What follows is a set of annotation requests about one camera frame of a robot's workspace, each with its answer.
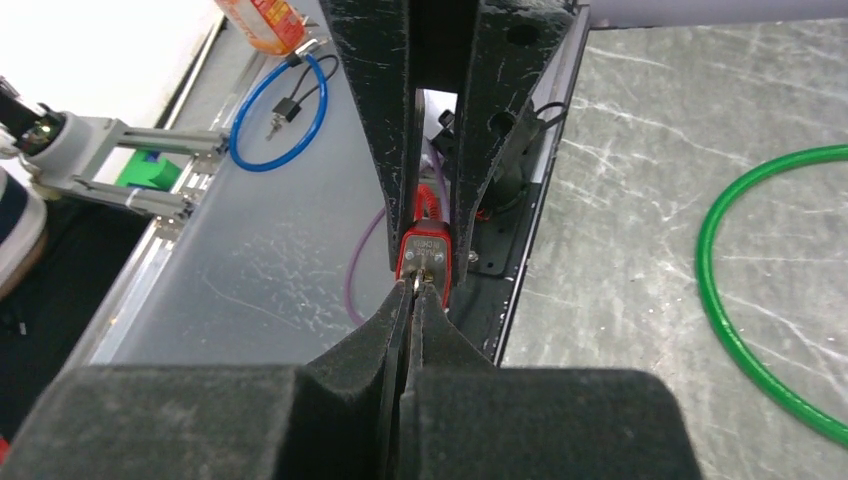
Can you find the orange packet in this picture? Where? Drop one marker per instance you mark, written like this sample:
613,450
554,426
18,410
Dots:
273,27

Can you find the red cable lock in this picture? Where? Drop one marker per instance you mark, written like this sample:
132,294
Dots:
427,245

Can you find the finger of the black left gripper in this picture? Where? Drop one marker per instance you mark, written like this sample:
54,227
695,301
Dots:
512,45
373,39

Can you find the blue cable lock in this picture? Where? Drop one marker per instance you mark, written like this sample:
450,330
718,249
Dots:
286,109

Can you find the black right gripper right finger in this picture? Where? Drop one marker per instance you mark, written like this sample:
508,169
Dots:
461,417

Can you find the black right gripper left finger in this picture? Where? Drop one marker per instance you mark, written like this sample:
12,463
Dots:
335,417

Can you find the green plastic bracket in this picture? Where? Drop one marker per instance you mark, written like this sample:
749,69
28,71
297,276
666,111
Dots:
149,170

